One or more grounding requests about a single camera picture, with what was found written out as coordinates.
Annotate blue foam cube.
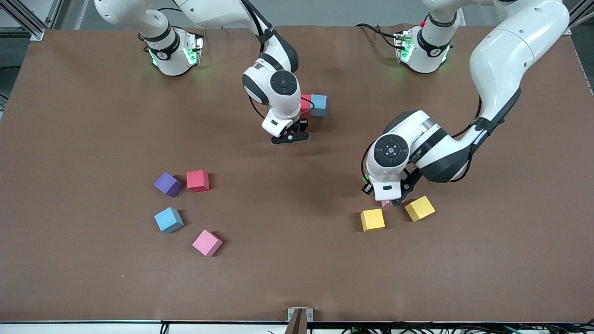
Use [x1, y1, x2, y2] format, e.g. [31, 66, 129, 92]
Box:
[310, 94, 328, 117]
[154, 206, 185, 234]

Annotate yellow foam cube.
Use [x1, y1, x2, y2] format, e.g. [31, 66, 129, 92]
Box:
[404, 195, 436, 223]
[360, 208, 386, 232]

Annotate table cover sheet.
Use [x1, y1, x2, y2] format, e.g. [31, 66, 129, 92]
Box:
[0, 24, 594, 323]

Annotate purple foam cube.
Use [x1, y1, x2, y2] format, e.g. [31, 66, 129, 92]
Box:
[154, 171, 183, 199]

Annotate black left base cable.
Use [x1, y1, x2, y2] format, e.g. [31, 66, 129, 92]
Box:
[355, 22, 400, 51]

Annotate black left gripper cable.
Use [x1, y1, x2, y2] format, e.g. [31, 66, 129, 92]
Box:
[452, 95, 483, 140]

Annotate tangled black cables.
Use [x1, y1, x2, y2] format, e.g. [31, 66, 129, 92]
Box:
[341, 324, 594, 334]

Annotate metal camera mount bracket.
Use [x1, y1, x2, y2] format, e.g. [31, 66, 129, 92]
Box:
[287, 307, 314, 334]

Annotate aluminium frame post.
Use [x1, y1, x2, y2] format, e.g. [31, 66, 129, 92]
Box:
[0, 0, 63, 41]
[562, 0, 594, 36]

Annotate white table edge rail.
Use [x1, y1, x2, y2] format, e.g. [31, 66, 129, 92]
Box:
[0, 320, 594, 334]

